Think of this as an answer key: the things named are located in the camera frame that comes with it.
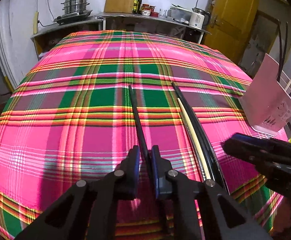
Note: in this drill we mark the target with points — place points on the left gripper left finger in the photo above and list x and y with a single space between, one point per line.
121 184

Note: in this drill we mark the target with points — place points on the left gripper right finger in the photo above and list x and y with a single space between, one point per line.
182 191

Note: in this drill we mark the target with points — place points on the metal kitchen shelf table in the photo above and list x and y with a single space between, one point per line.
153 25

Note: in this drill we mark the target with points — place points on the pink plastic utensil holder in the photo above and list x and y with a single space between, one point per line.
267 102

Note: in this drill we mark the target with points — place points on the pink plaid tablecloth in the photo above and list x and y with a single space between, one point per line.
71 118

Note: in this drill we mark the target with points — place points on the low metal side shelf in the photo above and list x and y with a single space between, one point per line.
48 37

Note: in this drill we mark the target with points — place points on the white electric kettle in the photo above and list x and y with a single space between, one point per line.
199 18

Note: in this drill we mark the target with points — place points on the yellow wooden door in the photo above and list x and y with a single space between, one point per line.
230 25

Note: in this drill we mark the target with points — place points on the induction cooktop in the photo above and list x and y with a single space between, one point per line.
72 17

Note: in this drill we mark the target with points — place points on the red lidded jar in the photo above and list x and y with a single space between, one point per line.
145 10

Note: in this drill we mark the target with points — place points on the dark sauce bottle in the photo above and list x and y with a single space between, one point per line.
139 4

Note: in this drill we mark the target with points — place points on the stainless steel steamer pot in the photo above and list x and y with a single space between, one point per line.
73 6

